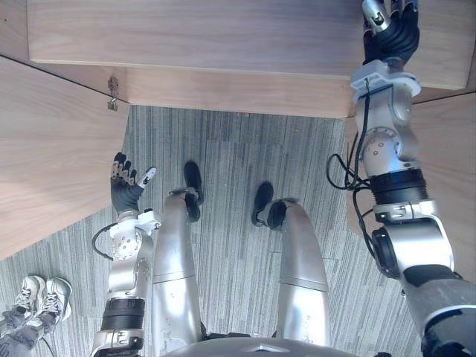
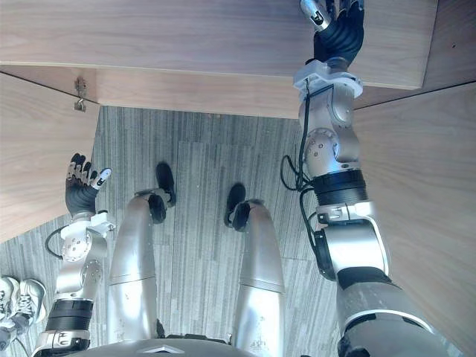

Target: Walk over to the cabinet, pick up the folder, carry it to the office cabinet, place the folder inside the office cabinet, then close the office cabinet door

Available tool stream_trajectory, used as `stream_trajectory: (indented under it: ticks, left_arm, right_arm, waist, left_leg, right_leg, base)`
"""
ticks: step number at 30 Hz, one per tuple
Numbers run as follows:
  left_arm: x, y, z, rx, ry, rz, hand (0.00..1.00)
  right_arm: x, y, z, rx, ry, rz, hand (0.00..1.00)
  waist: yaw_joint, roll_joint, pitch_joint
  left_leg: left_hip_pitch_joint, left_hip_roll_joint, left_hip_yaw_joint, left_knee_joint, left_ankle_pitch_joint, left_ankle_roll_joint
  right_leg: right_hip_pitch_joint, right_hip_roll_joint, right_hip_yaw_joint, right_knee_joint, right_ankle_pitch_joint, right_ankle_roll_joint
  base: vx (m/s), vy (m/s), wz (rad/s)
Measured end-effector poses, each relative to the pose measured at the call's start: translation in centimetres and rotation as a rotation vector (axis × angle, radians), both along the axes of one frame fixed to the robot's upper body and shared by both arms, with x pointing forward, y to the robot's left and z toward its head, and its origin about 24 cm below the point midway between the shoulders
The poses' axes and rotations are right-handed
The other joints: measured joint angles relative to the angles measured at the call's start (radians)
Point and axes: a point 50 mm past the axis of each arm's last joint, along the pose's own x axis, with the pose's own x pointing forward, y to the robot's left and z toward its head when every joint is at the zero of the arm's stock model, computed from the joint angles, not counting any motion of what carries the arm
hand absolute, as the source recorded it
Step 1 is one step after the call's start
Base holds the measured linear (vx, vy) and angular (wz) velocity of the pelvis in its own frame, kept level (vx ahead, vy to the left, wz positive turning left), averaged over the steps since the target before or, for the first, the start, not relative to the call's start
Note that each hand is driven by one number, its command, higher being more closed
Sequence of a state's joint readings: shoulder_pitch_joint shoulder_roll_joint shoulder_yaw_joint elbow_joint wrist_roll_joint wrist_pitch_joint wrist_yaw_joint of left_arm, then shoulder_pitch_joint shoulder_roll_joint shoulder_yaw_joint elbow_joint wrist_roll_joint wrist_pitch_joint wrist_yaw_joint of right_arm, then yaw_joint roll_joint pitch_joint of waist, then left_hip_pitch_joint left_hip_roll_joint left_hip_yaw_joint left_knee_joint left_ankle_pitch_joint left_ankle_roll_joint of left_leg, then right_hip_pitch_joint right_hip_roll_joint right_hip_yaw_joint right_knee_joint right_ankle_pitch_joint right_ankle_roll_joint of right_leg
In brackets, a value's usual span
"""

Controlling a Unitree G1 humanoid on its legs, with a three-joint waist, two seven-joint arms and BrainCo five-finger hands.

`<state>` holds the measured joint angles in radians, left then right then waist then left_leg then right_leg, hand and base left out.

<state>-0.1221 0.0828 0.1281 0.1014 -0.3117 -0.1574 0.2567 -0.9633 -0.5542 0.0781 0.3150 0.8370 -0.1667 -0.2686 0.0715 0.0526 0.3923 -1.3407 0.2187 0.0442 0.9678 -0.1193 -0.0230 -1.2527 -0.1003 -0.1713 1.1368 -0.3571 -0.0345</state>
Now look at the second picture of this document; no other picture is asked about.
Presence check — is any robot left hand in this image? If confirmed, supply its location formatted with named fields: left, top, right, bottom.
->
left=65, top=152, right=113, bottom=218

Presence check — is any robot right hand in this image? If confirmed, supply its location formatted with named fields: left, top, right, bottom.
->
left=300, top=0, right=366, bottom=66

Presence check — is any wooden cabinet door with hinge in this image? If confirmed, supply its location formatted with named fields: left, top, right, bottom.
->
left=0, top=69, right=100, bottom=245

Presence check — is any metal cabinet hinge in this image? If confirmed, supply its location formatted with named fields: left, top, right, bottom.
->
left=73, top=76, right=89, bottom=112

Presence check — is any wooden office cabinet body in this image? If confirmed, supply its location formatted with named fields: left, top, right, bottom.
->
left=0, top=0, right=476, bottom=120

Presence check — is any wooden cabinet door plain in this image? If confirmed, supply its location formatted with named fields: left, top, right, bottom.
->
left=352, top=82, right=476, bottom=357

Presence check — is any robot left leg silver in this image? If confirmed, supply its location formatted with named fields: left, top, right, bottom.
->
left=106, top=188, right=178, bottom=343

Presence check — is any robot leg silver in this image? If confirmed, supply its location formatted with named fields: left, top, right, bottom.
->
left=224, top=199, right=287, bottom=355
left=106, top=188, right=178, bottom=343

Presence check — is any robot left foot dark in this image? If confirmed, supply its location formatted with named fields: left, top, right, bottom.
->
left=155, top=161, right=176, bottom=208

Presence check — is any robot foot dark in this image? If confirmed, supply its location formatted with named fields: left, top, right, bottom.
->
left=155, top=161, right=176, bottom=208
left=225, top=182, right=247, bottom=224

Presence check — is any white sneaker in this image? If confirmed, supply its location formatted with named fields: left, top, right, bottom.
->
left=10, top=278, right=48, bottom=330
left=0, top=275, right=20, bottom=323

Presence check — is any robot right foot dark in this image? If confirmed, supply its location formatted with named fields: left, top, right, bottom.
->
left=225, top=182, right=247, bottom=224

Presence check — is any robot torso grey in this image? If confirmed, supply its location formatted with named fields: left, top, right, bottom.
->
left=82, top=333, right=248, bottom=357

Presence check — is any robot right leg silver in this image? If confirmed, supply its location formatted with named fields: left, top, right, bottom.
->
left=224, top=199, right=287, bottom=355

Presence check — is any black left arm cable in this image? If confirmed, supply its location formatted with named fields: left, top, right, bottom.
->
left=45, top=227, right=72, bottom=260

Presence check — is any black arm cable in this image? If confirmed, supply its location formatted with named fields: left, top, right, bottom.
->
left=280, top=79, right=330, bottom=271
left=45, top=227, right=72, bottom=260

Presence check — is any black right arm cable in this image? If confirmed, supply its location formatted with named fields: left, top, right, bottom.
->
left=280, top=79, right=330, bottom=271

